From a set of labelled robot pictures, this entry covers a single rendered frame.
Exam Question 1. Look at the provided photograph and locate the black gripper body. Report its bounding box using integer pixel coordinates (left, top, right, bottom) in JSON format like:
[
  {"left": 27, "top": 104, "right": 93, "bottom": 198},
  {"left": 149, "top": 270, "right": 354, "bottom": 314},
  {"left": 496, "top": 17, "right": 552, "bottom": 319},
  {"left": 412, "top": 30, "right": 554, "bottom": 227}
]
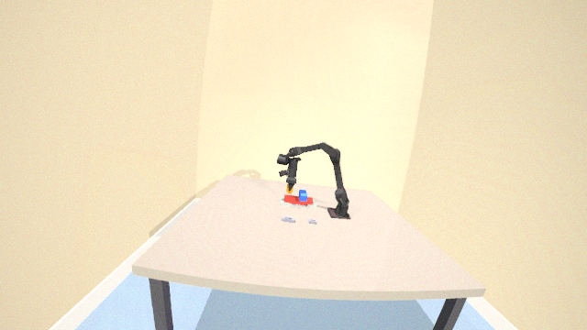
[{"left": 286, "top": 167, "right": 297, "bottom": 184}]

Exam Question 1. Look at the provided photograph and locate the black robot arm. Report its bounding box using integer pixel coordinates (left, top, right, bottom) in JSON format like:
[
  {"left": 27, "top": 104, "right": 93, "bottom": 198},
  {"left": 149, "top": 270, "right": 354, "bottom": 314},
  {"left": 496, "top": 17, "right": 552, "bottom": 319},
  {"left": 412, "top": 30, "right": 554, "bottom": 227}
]
[{"left": 277, "top": 142, "right": 350, "bottom": 217}]

